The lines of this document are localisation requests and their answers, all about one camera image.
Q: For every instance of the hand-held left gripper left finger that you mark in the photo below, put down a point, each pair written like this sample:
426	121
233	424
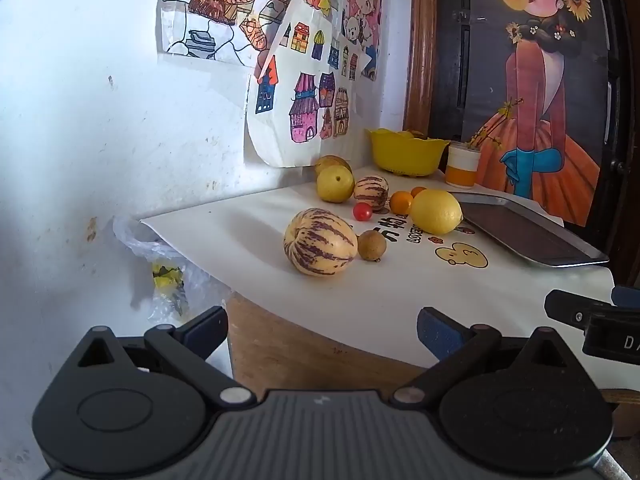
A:
207	327

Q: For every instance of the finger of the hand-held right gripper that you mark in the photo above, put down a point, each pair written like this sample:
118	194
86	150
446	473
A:
625	295
570	307

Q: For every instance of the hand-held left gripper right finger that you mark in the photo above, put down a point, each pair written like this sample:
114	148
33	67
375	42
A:
437	332

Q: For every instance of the metal tray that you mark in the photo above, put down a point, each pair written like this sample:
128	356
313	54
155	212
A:
520	232

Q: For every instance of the brown longan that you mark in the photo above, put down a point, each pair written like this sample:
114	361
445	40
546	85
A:
372	246

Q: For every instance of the yellow lemon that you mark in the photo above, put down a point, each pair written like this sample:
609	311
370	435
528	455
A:
435	212

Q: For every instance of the red cherry tomato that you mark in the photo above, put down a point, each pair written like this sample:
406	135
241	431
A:
363	211

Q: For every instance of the small striped pepino melon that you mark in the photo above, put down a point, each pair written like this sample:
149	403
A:
371	191

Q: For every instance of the yellow pear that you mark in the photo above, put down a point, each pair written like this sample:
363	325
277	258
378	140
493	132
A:
334	185

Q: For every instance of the white printed table cover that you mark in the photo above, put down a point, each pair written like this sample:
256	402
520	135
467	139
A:
400	300

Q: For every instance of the yellow packet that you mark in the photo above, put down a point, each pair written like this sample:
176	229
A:
167	277

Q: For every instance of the wooden table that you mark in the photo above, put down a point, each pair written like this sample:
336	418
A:
280	350

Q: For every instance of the clear plastic bag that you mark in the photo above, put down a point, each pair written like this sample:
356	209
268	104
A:
135	245

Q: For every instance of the small orange kumquat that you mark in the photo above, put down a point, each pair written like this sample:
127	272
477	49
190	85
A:
418	191
401	203

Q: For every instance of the large striped pepino melon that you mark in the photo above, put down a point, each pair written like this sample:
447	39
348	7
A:
320	245

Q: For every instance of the white and orange cup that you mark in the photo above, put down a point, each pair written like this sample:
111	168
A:
461	175

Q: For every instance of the yellow plastic bowl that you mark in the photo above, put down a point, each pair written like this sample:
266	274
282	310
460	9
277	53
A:
405	157

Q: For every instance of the yellow flower sprig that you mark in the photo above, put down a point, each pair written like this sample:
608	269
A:
492	136

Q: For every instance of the brown pear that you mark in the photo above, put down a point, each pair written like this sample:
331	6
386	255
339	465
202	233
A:
330	162

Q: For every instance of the coloured houses drawing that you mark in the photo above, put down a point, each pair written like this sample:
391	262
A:
280	130

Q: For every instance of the girl in orange dress poster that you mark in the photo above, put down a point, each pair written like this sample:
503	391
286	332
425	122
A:
530	85

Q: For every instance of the coloured comic drawing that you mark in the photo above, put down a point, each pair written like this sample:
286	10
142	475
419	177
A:
200	25

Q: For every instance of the brown wooden door frame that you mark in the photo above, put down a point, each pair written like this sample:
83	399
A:
420	60

